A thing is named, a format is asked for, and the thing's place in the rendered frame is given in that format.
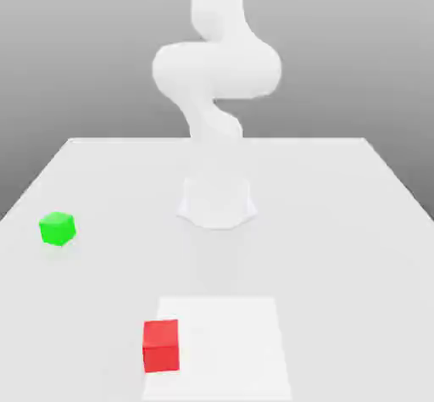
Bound small red cube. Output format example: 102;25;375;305
142;319;181;374

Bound small green cube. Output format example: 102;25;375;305
38;210;77;248

